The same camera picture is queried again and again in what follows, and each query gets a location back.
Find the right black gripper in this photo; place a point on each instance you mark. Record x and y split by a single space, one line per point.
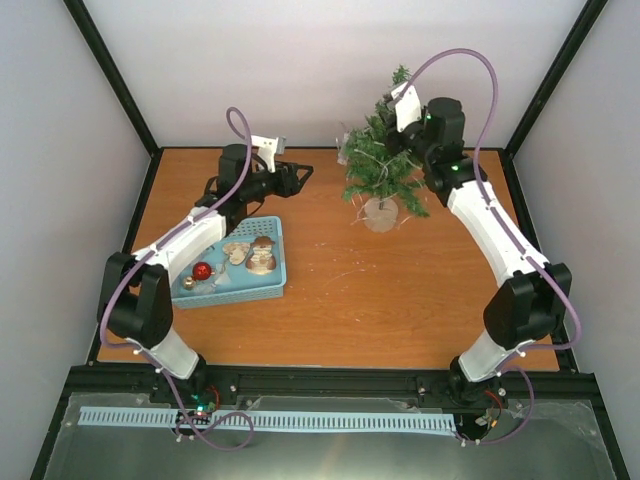
391 147

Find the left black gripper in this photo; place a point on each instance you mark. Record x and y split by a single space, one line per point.
288 177

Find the clear plastic battery box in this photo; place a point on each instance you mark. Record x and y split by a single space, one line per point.
341 143

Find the small green christmas tree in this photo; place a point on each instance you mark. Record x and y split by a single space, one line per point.
387 165

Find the red ball ornament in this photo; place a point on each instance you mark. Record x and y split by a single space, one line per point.
202 271

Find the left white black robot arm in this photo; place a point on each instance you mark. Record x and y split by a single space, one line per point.
135 300

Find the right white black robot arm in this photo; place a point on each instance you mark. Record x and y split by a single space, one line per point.
529 302

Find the snowman ornament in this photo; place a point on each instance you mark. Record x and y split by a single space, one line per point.
261 260

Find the beige wooden heart ornament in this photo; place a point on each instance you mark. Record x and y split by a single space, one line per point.
236 252

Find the blue plastic basket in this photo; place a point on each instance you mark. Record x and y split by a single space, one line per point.
234 284

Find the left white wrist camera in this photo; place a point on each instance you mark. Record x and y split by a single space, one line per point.
267 149

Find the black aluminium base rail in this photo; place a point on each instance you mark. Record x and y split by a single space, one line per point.
422 388

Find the light blue cable duct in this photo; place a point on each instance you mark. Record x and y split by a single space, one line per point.
272 421

